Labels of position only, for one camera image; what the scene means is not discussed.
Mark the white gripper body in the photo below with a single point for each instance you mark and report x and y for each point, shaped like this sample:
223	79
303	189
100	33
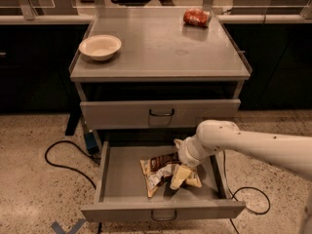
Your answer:
189	159

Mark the brown chip bag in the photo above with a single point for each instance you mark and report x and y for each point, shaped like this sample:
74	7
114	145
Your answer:
160	169

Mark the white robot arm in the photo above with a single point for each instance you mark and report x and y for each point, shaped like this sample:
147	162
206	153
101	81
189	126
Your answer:
290	153

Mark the closed grey top drawer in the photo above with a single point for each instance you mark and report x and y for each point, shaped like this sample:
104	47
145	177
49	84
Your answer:
144	114

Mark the open grey middle drawer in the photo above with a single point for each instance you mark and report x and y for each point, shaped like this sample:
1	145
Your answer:
121	193

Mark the grey drawer cabinet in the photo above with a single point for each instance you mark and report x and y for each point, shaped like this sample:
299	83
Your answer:
161	58

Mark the blue power adapter box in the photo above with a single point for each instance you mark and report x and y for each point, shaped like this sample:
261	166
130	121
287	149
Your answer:
91	143

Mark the red crushed soda can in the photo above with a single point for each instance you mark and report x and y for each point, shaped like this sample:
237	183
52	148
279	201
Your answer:
197	17

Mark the white ceramic bowl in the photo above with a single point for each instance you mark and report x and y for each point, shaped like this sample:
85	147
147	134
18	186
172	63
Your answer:
100	47

